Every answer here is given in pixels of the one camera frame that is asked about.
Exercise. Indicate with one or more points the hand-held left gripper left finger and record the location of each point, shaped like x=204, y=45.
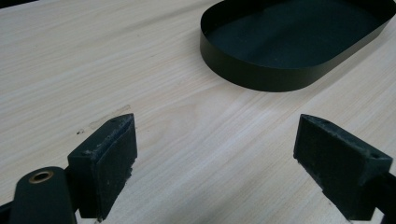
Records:
x=107, y=169

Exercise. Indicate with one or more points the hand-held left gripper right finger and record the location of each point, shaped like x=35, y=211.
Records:
x=336, y=165

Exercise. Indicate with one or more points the black oval metal tray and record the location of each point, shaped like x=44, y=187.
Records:
x=289, y=46

